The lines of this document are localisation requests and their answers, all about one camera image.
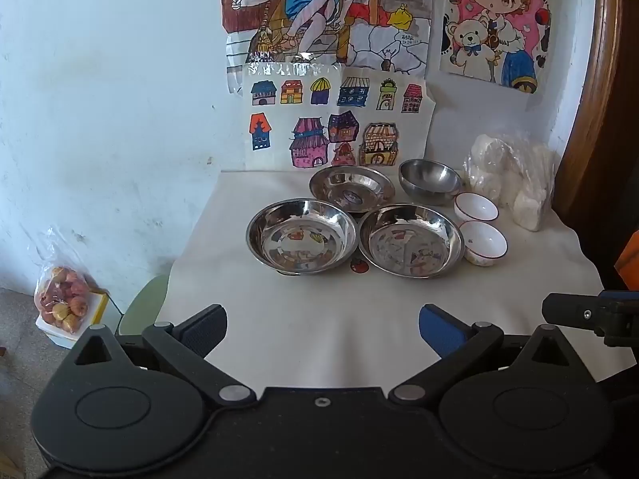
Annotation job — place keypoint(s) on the drawing of colourful houses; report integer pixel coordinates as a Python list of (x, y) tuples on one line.
[(299, 110)]

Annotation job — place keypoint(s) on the clear bag of steamed buns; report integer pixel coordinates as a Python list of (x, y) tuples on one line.
[(524, 194)]

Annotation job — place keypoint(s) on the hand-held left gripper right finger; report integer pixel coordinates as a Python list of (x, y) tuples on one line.
[(442, 332)]

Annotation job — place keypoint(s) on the white foam box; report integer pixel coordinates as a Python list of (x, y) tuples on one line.
[(55, 335)]

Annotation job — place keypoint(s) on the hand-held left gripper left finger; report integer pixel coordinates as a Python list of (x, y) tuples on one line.
[(207, 327)]

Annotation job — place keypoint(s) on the drawing of child with fan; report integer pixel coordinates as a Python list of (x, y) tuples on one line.
[(309, 0)]

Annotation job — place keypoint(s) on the green stool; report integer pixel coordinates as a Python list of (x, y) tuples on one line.
[(145, 304)]

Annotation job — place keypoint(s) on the drawing of girl with bear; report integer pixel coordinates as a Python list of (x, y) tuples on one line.
[(494, 20)]

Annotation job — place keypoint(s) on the stainless steel plate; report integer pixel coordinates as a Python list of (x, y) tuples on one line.
[(299, 239), (409, 244)]

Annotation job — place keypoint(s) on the white printed table cloth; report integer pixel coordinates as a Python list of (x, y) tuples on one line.
[(324, 319)]

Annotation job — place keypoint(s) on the steel plate with blue sticker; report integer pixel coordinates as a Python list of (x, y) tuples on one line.
[(344, 184)]

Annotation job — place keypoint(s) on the stainless steel bowl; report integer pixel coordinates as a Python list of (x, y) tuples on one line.
[(429, 179)]

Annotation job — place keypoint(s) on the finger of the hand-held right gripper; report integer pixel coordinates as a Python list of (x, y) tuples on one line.
[(574, 312)]

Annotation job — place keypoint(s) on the white bowl with red rim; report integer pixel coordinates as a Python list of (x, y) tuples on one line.
[(477, 207), (482, 242)]

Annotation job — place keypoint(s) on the clear bag of apples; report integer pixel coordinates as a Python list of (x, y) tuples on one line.
[(62, 299)]

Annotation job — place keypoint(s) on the brown wooden frame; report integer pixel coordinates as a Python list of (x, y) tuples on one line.
[(606, 85)]

